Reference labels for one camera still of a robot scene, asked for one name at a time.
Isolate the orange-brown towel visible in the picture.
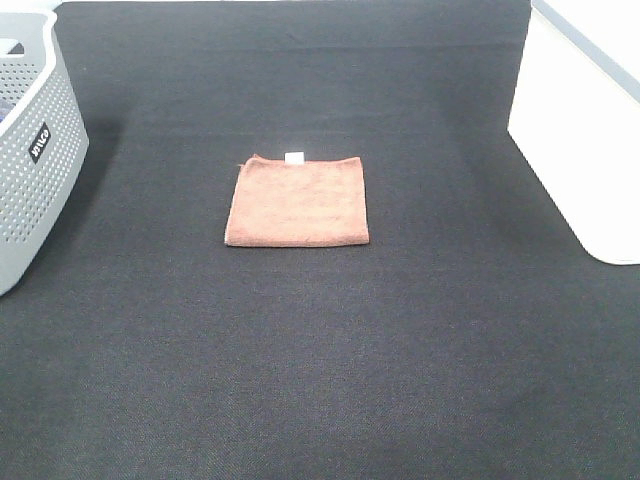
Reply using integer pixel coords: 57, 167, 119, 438
224, 155, 370, 248

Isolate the black fabric table mat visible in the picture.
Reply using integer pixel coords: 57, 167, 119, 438
1, 1, 639, 479

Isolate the white plastic storage bin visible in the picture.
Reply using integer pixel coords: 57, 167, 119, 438
507, 1, 639, 265

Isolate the grey perforated laundry basket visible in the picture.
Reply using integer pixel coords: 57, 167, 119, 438
1, 6, 89, 292

